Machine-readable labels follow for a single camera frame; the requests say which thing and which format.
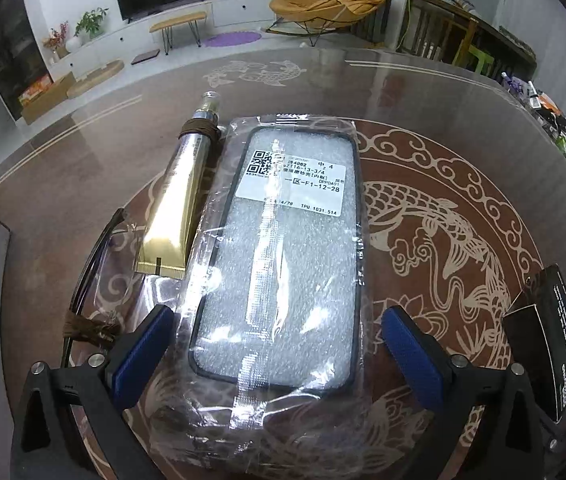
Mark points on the orange lounge chair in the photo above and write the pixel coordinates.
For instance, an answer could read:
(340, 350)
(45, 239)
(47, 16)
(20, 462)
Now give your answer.
(333, 2)

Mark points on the orange printed box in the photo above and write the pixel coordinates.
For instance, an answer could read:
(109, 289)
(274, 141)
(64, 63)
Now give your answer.
(35, 89)

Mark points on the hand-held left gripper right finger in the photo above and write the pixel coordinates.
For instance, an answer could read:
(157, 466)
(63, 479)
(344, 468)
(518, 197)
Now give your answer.
(413, 355)

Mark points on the bagged black phone case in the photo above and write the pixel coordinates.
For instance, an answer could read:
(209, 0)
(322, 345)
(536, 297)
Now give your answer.
(273, 270)

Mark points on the white round vase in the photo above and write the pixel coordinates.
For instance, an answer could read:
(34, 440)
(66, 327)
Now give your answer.
(74, 42)

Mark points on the gold cream tube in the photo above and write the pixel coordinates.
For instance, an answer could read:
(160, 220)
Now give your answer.
(173, 200)

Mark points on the wooden bench with metal legs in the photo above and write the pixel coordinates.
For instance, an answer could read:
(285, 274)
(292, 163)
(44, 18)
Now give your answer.
(178, 19)

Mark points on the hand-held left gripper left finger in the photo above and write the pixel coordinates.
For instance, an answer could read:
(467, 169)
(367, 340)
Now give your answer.
(140, 355)

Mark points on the red flower arrangement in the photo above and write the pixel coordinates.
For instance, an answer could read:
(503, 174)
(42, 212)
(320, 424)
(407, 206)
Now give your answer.
(58, 40)

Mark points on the wooden dining chair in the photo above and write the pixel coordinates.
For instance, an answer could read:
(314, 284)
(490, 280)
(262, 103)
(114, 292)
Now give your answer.
(438, 20)

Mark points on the black rectangular box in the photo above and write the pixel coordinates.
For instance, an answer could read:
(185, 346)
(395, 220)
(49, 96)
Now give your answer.
(545, 350)

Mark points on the green leafy potted plant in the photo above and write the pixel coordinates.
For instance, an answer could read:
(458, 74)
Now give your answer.
(92, 22)

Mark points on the green plastic stool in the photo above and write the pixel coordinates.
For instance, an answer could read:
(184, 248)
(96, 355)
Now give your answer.
(478, 57)

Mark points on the white television cabinet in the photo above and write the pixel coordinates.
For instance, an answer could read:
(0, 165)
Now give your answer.
(113, 35)

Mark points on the clutter of small bottles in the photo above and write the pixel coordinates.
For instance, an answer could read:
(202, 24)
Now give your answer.
(553, 120)

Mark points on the beige oval floor cushion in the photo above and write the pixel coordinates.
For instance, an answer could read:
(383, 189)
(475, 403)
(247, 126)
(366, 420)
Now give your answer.
(95, 79)

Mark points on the black thin eyeglasses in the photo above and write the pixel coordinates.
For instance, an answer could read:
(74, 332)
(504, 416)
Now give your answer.
(94, 265)

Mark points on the brown cardboard box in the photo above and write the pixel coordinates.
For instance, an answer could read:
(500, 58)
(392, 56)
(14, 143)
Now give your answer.
(55, 97)

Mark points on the purple round mat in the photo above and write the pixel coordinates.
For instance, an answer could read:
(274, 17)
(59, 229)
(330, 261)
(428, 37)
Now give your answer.
(233, 39)

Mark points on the dark floor scale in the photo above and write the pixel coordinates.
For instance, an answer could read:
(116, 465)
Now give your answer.
(145, 56)

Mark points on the glass display cabinet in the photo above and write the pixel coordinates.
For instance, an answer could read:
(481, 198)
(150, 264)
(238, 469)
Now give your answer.
(13, 45)

